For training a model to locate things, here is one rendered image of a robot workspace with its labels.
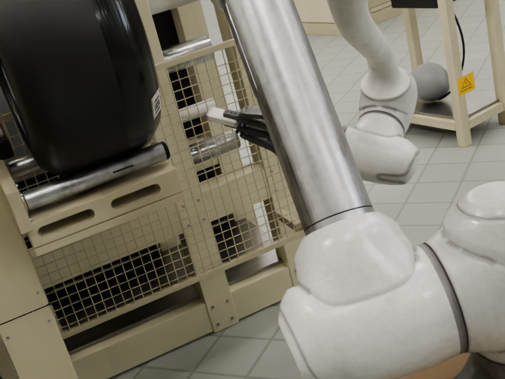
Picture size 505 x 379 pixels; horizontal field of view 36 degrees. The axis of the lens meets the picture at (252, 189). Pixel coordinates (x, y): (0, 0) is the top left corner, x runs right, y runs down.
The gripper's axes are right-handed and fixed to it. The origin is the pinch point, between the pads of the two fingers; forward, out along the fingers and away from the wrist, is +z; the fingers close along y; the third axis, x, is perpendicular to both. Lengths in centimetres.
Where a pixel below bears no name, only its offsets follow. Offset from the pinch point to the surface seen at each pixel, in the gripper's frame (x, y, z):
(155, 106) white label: -1.4, 0.8, 15.5
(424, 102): 198, 163, -29
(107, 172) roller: -11.7, 14.8, 23.9
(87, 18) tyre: -2.9, -20.6, 27.2
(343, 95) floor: 251, 222, 24
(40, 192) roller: -22.4, 14.2, 34.8
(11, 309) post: -38, 41, 40
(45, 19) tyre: -7.6, -22.0, 33.7
